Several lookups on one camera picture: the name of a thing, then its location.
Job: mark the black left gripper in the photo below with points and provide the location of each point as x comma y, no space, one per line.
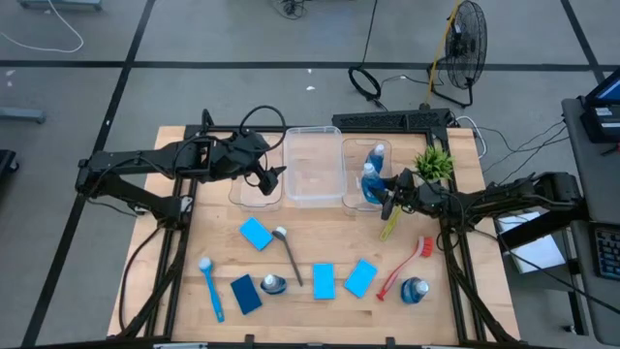
237,152

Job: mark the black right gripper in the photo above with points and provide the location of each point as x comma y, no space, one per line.
416,196

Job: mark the yellow-green dish brush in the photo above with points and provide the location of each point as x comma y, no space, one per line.
390,225

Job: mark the light blue sponge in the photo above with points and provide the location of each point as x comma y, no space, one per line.
256,234
324,281
361,278

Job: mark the red dish brush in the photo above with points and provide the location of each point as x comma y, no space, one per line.
402,271

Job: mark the grey dish brush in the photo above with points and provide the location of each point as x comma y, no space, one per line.
290,257

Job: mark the blue dish brush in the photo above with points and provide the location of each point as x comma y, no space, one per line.
212,291

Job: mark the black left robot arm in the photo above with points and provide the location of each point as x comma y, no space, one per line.
135,160

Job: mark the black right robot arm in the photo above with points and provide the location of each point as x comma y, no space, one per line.
523,194

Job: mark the clear shallow plastic bin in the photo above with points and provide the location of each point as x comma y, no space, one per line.
257,194
353,155

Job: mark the clear tall plastic bin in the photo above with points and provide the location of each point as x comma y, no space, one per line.
315,165

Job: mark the green plant in white pot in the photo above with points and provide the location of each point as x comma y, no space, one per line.
433,164

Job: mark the dark blue sponge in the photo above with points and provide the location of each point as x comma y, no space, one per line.
246,294

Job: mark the black desk crossbar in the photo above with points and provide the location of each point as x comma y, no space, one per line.
542,228

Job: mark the black floor fan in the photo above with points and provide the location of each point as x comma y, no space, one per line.
467,46

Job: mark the grey desk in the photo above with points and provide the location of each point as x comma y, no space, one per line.
581,169

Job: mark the black keyboard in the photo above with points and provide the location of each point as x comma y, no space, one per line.
608,254

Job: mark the black laptop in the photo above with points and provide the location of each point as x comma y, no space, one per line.
603,116

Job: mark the grey furniture foot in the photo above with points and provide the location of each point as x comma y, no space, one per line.
21,115

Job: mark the grey furniture base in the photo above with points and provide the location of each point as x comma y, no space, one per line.
58,4

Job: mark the black aluminium table frame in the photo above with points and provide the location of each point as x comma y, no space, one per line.
310,129

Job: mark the grey metal base bracket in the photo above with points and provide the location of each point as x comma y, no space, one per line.
186,203

